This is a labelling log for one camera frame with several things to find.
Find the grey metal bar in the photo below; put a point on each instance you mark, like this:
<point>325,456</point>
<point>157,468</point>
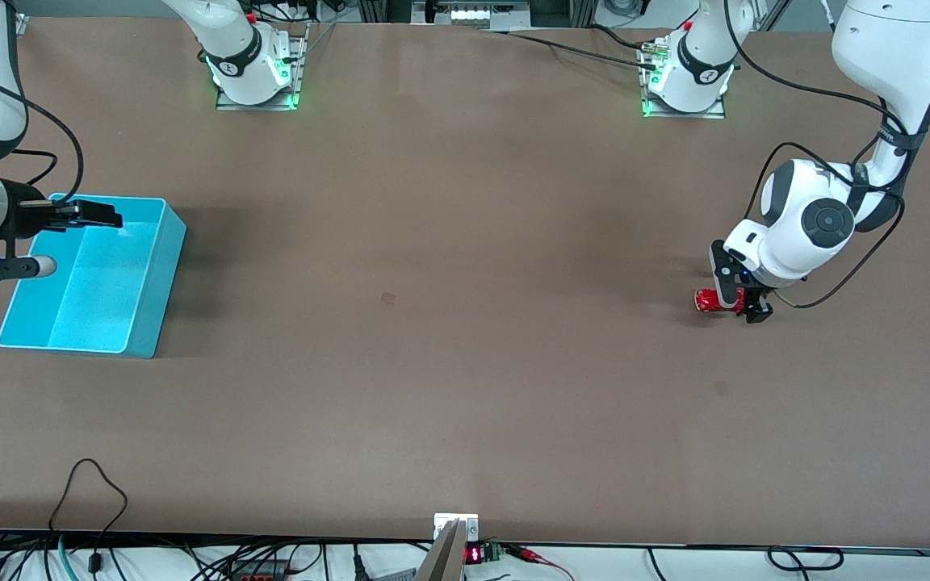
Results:
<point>442,565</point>

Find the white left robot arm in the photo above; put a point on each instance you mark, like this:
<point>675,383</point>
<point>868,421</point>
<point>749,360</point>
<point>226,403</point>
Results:
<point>885,48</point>

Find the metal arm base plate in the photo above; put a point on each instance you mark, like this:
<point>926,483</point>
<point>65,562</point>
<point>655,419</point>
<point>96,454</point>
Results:
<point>255,106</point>
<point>707,114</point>

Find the orange power strip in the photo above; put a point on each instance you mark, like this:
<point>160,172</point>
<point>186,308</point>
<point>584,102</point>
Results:
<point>259,571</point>

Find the red LED display module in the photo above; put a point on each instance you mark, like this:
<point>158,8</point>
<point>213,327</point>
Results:
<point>473,554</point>

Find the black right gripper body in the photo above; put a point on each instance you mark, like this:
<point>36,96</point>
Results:
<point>25,215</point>

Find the white LED light fixture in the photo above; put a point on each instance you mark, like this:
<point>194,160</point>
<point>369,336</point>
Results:
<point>473,14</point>

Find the blue plastic box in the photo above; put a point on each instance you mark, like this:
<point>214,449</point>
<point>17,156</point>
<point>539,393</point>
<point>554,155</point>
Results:
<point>102,290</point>

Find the small metal bracket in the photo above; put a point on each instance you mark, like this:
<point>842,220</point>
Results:
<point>445,523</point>

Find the green terminal block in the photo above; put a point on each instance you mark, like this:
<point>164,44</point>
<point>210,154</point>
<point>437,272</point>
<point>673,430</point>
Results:
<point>493,552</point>

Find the red beetle toy car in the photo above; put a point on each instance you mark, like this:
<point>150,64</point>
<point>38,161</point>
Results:
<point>707,301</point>

